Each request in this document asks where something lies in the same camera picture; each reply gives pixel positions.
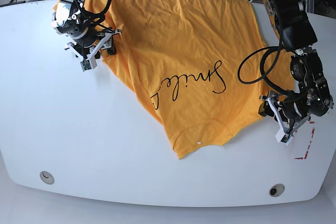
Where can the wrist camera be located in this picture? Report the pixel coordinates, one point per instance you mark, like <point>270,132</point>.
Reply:
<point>88,64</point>
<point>282,137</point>

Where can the right table grommet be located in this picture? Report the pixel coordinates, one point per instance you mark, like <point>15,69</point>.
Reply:
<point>276,190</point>

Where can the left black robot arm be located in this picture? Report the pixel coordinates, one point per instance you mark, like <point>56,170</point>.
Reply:
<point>296,35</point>

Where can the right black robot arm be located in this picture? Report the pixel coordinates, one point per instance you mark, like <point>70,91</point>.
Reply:
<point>72,19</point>

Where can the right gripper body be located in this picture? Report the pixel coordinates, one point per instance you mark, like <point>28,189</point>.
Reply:
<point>90,43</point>

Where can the orange t-shirt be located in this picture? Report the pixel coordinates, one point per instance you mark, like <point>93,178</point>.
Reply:
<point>194,67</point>

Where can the table grommet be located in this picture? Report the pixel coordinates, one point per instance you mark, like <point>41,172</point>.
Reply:
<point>276,190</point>
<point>47,177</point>

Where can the red tape rectangle marking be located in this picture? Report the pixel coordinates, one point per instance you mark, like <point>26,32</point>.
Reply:
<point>302,141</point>

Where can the left table grommet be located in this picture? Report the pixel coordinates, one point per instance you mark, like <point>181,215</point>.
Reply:
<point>47,177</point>

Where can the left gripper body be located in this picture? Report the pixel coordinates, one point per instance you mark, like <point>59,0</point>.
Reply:
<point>287,115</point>

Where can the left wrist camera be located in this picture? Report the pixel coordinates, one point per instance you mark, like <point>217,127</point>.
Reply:
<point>282,137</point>

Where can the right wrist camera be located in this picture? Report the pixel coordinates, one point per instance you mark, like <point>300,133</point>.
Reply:
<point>88,64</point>

